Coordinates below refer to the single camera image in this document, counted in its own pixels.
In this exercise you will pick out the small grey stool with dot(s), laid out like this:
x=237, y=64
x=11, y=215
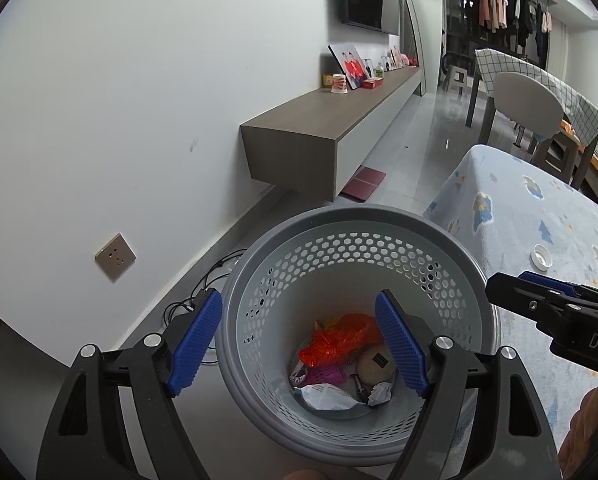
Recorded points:
x=458, y=79

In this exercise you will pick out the small picture frame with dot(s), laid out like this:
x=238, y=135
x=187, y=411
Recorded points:
x=396, y=57

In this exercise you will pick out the dark grey scrap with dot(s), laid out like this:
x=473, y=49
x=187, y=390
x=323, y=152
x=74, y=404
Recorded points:
x=360, y=389

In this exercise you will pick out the silver foil wrapper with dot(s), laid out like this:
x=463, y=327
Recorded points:
x=299, y=374

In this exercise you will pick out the person's right hand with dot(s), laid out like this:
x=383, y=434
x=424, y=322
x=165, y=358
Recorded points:
x=586, y=430

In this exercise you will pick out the leaning mirror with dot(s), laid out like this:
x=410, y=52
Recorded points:
x=415, y=40

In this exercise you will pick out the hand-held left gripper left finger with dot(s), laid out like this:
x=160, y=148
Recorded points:
x=194, y=345

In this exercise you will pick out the red patterned paper cup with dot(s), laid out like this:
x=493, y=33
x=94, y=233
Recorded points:
x=340, y=84

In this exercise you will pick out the red plastic bag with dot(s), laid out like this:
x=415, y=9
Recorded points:
x=339, y=342

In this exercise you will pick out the round beige puff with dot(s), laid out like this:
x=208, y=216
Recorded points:
x=374, y=362

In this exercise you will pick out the person's left hand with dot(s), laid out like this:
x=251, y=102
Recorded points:
x=304, y=475

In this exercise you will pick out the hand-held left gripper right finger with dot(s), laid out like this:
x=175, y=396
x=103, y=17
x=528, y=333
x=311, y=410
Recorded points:
x=404, y=345

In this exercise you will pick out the brown wooden stool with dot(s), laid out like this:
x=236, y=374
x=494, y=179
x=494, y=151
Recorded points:
x=564, y=152

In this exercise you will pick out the grey perforated plastic basket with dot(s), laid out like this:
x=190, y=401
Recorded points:
x=289, y=280

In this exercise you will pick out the small yellow box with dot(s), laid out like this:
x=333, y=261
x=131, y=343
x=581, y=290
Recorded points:
x=327, y=81

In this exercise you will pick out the white bottle cap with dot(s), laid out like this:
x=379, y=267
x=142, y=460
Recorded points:
x=541, y=257

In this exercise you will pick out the dark red floor scale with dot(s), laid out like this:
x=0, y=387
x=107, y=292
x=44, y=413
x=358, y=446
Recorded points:
x=364, y=183

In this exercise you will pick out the metal wall socket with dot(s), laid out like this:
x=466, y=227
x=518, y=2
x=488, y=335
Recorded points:
x=115, y=256

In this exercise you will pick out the large photo frame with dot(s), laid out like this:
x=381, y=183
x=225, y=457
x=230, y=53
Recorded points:
x=348, y=64

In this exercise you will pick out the table with patterned cloth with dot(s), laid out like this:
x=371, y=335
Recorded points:
x=509, y=200

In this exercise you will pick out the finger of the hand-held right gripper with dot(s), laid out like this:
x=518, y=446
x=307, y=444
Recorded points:
x=519, y=297
x=554, y=284

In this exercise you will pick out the white wrapper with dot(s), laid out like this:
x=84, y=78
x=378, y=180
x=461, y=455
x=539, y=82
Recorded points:
x=329, y=396

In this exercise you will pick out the rack of hanging clothes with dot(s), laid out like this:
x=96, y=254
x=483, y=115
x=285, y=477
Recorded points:
x=511, y=2

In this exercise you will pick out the beige dining chair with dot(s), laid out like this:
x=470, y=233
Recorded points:
x=526, y=102

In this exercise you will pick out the flat red box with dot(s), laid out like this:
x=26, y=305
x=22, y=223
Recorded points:
x=372, y=84

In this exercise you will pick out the pink shuttlecock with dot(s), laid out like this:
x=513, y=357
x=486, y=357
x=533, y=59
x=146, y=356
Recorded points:
x=326, y=374

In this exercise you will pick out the floating wooden cabinet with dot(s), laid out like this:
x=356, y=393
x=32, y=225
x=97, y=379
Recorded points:
x=309, y=135

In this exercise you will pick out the dining table with checkered cloth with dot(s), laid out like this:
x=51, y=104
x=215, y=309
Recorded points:
x=539, y=82

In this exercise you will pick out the pink plush toy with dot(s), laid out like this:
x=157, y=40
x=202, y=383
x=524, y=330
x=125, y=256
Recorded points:
x=410, y=61

